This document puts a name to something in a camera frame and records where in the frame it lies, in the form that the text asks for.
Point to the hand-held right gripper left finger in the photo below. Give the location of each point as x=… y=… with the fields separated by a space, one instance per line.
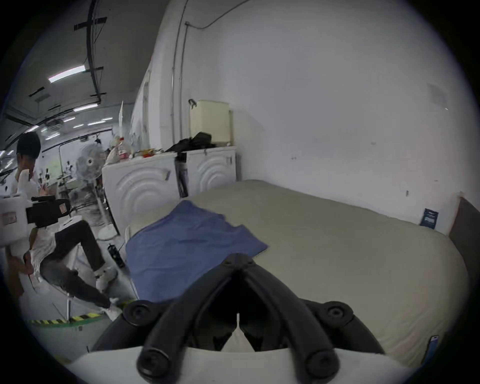
x=187 y=318

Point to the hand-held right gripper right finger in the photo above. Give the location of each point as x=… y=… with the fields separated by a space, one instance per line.
x=277 y=311

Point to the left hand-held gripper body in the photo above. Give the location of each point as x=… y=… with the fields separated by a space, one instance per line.
x=13 y=219

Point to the blue garment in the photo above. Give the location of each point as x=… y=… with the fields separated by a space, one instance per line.
x=180 y=247

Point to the bed with beige sheet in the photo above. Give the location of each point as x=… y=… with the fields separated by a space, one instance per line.
x=337 y=247

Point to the black bottle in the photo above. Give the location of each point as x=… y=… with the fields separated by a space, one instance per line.
x=116 y=255

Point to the white standing fan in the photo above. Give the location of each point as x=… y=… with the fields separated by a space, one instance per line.
x=90 y=161

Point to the white washing machine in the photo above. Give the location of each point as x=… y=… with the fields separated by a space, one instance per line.
x=142 y=187
x=210 y=170

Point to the blue phone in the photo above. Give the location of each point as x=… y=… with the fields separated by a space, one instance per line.
x=432 y=348

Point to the small dark blue card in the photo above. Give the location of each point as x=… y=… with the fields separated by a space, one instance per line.
x=429 y=218

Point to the dark padded headboard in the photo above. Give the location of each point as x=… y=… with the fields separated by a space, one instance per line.
x=467 y=232

